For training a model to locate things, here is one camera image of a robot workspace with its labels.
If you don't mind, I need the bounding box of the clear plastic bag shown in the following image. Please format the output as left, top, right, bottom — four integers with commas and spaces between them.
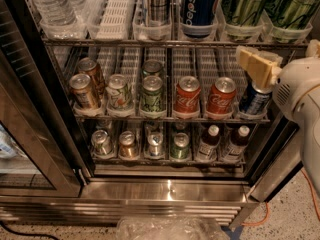
116, 217, 230, 240

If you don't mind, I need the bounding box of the red coca-cola can right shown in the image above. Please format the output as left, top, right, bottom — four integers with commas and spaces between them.
207, 77, 236, 114

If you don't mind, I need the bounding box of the blue pepsi can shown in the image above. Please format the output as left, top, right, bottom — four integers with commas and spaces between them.
180, 0, 218, 38

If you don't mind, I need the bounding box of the red coca-cola can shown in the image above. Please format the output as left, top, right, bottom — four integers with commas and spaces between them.
174, 76, 201, 113
207, 77, 236, 114

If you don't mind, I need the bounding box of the plaid patterned can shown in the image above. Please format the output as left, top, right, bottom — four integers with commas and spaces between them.
147, 0, 170, 27

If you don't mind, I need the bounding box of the white green soda can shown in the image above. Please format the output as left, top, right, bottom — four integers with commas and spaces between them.
106, 74, 133, 110

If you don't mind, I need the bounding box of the green can bottom shelf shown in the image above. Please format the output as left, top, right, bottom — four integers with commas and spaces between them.
170, 133, 190, 160

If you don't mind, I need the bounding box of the orange cable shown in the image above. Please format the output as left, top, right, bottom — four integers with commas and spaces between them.
241, 169, 320, 228

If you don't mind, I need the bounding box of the green can shelf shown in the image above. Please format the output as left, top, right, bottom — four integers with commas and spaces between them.
170, 133, 190, 160
141, 75, 163, 113
221, 0, 266, 41

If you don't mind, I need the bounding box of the green can middle shelf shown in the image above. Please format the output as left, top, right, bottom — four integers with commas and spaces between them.
141, 75, 163, 113

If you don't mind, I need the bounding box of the green can top shelf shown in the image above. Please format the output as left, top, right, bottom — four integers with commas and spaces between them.
221, 0, 266, 41

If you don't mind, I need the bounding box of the gold can rear left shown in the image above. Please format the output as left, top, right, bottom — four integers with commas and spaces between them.
77, 57, 105, 98

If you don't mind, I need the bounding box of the gold can bottom shelf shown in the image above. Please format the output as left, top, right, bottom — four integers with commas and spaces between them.
119, 131, 138, 159

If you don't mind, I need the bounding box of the blue can middle shelf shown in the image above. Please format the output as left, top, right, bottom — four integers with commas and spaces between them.
239, 81, 272, 115

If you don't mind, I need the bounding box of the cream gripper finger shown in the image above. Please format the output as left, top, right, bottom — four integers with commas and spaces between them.
306, 39, 320, 58
236, 46, 283, 88

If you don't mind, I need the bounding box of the red coca-cola can left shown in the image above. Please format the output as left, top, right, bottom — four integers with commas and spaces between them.
174, 76, 201, 113

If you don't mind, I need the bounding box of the brown bottle left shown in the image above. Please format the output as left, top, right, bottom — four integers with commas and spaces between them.
196, 125, 220, 162

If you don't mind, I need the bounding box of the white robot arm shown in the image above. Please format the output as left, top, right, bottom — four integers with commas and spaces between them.
236, 40, 320, 194

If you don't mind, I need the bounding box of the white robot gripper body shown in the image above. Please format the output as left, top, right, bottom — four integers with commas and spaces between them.
273, 57, 320, 122

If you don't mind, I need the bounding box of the brown bottle right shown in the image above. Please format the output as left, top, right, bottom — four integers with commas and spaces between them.
222, 125, 250, 163

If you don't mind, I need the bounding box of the gold can front left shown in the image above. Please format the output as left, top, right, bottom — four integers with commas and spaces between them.
69, 73, 100, 109

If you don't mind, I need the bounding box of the clear water bottle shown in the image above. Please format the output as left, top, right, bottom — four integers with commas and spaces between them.
24, 0, 78, 28

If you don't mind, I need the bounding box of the silver can bottom shelf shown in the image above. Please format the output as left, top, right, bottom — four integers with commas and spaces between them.
148, 132, 163, 157

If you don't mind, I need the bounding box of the brown bottle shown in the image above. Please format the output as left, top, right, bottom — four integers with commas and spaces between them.
196, 125, 220, 162
222, 125, 250, 163

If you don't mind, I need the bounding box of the stainless steel fridge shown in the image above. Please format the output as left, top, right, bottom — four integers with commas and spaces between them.
0, 0, 319, 227

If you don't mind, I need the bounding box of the glass fridge door left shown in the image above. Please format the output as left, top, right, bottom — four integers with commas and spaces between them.
0, 0, 81, 197

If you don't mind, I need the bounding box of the silver green can bottom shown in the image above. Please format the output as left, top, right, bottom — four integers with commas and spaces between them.
91, 130, 113, 157

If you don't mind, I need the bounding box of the black cable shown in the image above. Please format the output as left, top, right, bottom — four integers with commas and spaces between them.
0, 220, 61, 240

